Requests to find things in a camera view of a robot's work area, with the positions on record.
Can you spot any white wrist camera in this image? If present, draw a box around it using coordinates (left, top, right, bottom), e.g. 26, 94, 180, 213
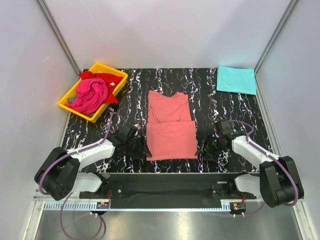
213, 128, 222, 139
133, 123, 141, 131

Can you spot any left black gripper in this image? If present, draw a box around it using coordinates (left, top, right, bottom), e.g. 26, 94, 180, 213
125, 135, 152, 160

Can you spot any white slotted cable duct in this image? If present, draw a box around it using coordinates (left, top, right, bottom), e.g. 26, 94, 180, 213
44, 199, 231, 212

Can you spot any folded turquoise t-shirt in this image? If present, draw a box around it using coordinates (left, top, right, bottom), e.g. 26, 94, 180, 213
216, 65, 257, 96

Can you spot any red t-shirt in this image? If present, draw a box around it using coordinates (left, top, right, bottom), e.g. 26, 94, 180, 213
79, 71, 123, 104

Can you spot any salmon pink t-shirt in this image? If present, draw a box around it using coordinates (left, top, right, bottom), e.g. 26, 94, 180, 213
146, 90, 198, 161

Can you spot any left small circuit board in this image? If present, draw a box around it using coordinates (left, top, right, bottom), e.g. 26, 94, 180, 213
96, 201, 110, 210

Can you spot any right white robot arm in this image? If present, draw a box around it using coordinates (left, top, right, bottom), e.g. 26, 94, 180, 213
196, 120, 304, 208

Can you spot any right small circuit board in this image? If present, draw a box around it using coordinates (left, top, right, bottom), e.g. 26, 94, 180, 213
232, 202, 247, 211

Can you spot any aluminium frame post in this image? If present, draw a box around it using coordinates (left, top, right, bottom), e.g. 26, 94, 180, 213
35, 0, 81, 75
254, 0, 300, 74

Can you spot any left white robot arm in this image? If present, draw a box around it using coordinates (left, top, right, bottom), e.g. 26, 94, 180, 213
34, 124, 152, 201

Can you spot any right aluminium frame post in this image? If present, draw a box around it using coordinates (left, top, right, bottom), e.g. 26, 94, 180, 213
254, 0, 300, 74

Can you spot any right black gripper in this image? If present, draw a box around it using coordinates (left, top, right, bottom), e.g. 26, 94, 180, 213
194, 132, 227, 162

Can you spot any magenta t-shirt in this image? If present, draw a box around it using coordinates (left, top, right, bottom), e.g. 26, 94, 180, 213
65, 78, 108, 115

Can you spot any small circuit board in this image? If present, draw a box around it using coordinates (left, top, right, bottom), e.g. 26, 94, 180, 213
96, 201, 110, 210
232, 202, 247, 211

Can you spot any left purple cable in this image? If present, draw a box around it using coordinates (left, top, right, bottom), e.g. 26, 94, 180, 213
38, 111, 131, 239

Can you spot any left aluminium frame post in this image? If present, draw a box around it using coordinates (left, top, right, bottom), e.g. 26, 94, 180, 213
35, 0, 81, 75

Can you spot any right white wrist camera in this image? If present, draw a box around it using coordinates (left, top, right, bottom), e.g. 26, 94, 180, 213
213, 128, 222, 139

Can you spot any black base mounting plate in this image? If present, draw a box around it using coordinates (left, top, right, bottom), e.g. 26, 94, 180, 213
79, 173, 256, 207

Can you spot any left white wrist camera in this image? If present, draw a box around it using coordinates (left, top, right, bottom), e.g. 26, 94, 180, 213
133, 123, 141, 131

